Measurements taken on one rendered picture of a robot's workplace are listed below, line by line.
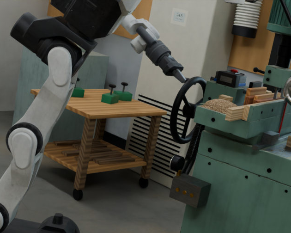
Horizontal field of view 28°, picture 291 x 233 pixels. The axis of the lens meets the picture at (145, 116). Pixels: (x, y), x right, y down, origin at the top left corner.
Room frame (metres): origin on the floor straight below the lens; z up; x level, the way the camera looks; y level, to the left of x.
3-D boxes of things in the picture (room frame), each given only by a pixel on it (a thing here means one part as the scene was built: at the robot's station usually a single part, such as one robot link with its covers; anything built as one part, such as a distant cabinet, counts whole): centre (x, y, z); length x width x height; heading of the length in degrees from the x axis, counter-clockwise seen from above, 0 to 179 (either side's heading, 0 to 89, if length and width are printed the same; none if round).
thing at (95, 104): (3.55, 0.30, 0.32); 0.66 x 0.57 x 0.64; 139
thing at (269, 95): (2.23, -0.45, 0.93); 0.24 x 0.01 x 0.06; 148
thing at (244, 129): (2.23, -0.38, 0.87); 0.61 x 0.30 x 0.06; 148
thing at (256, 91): (2.20, -0.40, 0.94); 0.16 x 0.02 x 0.08; 148
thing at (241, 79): (2.28, -0.30, 0.99); 0.13 x 0.11 x 0.06; 148
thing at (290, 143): (2.09, -0.56, 0.82); 0.04 x 0.04 x 0.04; 45
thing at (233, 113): (2.10, -0.42, 0.92); 0.60 x 0.02 x 0.04; 148
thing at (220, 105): (2.01, -0.26, 0.92); 0.14 x 0.09 x 0.04; 58
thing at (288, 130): (2.21, -0.42, 0.82); 0.40 x 0.21 x 0.04; 148
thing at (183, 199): (2.03, -0.21, 0.58); 0.12 x 0.08 x 0.08; 58
